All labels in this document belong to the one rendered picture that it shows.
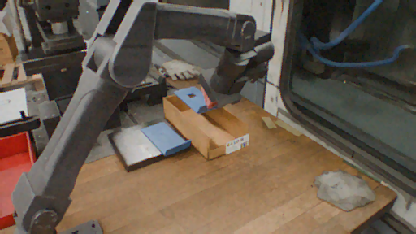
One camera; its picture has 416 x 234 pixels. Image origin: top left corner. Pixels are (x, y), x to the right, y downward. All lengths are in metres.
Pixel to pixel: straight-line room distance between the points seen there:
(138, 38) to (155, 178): 0.37
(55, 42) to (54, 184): 0.39
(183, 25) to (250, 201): 0.38
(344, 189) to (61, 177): 0.55
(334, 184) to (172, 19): 0.48
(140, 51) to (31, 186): 0.26
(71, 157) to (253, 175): 0.41
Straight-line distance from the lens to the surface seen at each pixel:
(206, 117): 0.92
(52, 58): 0.81
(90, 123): 0.48
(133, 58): 0.45
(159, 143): 0.79
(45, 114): 0.89
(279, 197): 0.68
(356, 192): 0.72
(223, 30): 0.56
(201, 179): 0.71
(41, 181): 0.50
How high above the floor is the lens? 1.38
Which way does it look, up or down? 31 degrees down
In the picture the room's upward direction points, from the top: straight up
